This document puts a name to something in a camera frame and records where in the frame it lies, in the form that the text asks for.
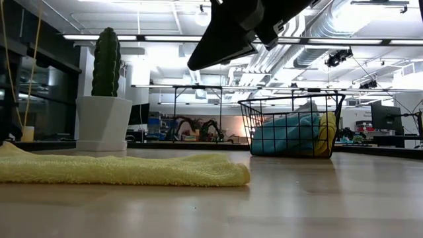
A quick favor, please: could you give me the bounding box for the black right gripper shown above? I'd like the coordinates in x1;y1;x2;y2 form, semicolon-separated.
187;0;318;71

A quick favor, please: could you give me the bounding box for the black wire basket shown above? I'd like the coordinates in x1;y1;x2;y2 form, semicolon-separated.
237;93;346;159

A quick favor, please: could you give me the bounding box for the grey microfiber towel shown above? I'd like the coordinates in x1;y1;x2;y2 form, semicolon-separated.
295;101;321;116

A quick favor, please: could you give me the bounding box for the yellow microfiber towel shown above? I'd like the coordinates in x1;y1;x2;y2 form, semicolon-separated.
313;111;337;157
0;141;251;188

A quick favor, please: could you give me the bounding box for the linear ceiling light fixture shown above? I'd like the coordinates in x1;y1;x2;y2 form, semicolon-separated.
62;34;423;46

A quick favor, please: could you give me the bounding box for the black computer monitor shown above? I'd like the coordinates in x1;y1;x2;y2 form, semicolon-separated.
370;104;404;136
128;102;150;126

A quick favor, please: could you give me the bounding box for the white faceted plant pot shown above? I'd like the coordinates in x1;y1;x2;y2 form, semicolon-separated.
75;95;133;152

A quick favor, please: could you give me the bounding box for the dark shelving structure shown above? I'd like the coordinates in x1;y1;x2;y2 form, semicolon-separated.
0;0;82;139

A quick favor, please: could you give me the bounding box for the black background desk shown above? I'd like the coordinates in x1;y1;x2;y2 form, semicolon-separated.
373;134;423;147

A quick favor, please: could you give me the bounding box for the yellow cup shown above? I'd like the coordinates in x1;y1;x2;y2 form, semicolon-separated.
21;126;35;142

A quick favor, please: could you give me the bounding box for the black background station frame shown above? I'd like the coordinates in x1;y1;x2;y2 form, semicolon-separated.
132;84;225;139

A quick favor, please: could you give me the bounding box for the silver ceiling air duct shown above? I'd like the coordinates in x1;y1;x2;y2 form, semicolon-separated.
231;0;354;87

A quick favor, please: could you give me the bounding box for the black aluminium table frame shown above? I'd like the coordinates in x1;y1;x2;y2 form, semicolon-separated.
13;140;423;160

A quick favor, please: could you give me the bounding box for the yellow cable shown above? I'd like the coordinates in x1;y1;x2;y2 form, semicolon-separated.
0;0;24;128
23;0;43;128

